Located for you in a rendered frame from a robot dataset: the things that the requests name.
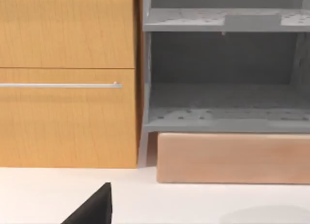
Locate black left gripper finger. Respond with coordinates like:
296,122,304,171
60,182,113,224

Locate wooden cupboard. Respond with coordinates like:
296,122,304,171
0,0,146,169

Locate pale wooden drawer front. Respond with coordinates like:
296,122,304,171
156,131,310,185

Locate grey pierced drawer inside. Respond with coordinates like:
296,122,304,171
141,0,310,167

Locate plain wooden drawer front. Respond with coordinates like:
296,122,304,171
0,0,136,70

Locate wooden drawer front with handle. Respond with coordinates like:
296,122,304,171
0,68,138,169

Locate long metal handle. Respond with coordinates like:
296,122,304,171
0,81,123,89

